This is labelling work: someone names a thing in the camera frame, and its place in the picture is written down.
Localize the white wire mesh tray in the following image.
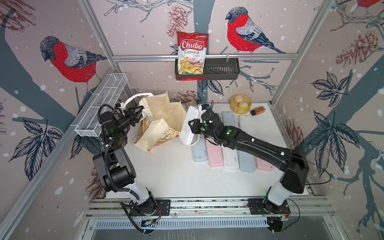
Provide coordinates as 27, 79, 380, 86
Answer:
75, 73, 128, 138

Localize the grey pencil case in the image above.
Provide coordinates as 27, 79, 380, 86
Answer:
192, 138, 208, 162

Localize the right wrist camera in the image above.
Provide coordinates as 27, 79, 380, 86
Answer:
199, 104, 211, 113

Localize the small brown bottle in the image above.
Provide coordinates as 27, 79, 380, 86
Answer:
250, 106, 266, 116

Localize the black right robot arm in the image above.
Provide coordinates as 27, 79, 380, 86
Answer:
188, 109, 310, 214

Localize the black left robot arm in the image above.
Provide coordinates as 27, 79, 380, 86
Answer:
93, 104, 158, 216

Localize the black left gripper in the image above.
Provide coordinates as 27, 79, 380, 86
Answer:
114, 106, 142, 132

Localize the black wire wall basket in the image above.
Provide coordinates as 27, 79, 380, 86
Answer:
175, 58, 240, 81

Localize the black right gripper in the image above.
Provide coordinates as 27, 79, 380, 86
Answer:
184, 121, 216, 143

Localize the beige bun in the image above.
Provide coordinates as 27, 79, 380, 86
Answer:
233, 95, 244, 104
238, 102, 249, 109

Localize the cream canvas tote bag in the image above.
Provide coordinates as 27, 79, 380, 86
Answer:
121, 93, 187, 153

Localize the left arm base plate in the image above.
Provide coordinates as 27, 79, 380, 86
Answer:
130, 199, 171, 217

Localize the small glass jar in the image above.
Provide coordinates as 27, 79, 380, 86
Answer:
185, 100, 197, 109

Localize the red Chuba cassava chips bag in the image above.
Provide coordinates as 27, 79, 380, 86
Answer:
176, 32, 209, 81

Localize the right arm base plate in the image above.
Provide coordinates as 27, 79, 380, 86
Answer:
247, 198, 291, 216

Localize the pink pencil case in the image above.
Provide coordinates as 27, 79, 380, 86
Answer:
256, 158, 274, 171
205, 140, 224, 167

